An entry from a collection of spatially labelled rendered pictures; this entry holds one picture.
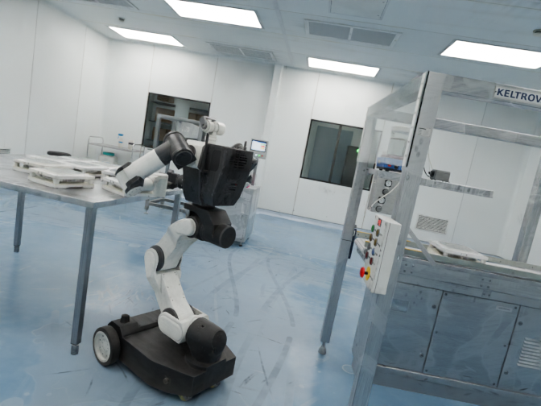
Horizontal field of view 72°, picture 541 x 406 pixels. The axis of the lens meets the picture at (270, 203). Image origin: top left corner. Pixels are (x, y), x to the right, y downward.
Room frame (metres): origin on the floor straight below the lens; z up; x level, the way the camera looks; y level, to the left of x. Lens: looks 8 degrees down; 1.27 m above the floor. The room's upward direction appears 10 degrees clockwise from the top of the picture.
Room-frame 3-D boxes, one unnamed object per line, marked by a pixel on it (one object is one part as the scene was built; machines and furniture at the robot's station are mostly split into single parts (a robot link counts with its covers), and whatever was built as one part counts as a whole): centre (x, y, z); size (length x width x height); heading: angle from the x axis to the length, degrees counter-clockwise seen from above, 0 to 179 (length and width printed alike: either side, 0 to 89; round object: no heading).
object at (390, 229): (1.35, -0.44, 0.97); 0.17 x 0.06 x 0.26; 178
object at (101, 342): (1.84, 0.72, 0.10); 0.20 x 0.05 x 0.20; 54
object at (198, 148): (1.87, 0.30, 1.11); 0.34 x 0.30 x 0.36; 144
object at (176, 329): (1.89, 0.34, 0.28); 0.21 x 0.20 x 0.13; 54
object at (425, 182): (2.21, -0.86, 1.25); 0.62 x 0.38 x 0.04; 88
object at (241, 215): (4.93, 0.51, 0.38); 0.63 x 0.57 x 0.76; 84
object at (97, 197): (2.51, 1.51, 0.84); 1.50 x 1.10 x 0.04; 80
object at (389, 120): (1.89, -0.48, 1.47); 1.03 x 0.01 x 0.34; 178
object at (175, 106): (7.68, 2.19, 1.43); 1.32 x 0.01 x 1.11; 84
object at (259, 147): (5.05, 0.29, 1.07); 0.23 x 0.10 x 0.62; 84
